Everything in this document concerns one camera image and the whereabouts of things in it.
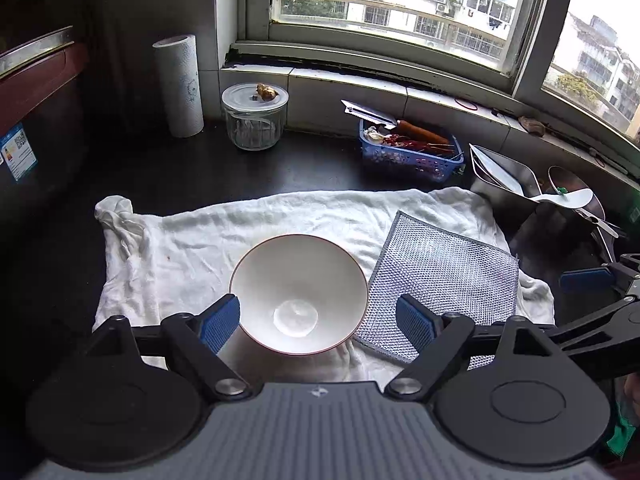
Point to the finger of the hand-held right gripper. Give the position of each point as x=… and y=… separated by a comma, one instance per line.
x=605, y=340
x=585, y=280

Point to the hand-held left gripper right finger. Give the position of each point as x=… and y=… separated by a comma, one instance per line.
x=412, y=326

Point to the red rubber band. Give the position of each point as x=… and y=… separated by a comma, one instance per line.
x=467, y=106

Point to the white rice paddle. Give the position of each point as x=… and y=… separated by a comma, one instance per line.
x=570, y=198

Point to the window frame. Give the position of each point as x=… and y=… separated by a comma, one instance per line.
x=530, y=60

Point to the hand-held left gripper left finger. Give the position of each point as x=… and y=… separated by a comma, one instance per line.
x=220, y=326

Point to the brown lump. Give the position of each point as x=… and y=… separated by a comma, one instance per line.
x=532, y=126

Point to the glass jar with lid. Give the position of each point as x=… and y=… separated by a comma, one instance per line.
x=254, y=125

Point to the silver mesh dishcloth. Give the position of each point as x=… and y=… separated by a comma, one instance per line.
x=450, y=275

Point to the paper towel roll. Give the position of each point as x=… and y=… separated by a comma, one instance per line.
x=179, y=85

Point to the white cloth towel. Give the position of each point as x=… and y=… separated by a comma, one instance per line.
x=175, y=260

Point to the white bowl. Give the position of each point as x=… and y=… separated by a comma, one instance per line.
x=300, y=280

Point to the dark red cabinet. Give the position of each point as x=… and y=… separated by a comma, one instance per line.
x=45, y=100

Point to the ginger piece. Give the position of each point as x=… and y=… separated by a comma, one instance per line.
x=266, y=92

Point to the blue plastic basket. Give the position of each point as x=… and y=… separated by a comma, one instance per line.
x=410, y=162

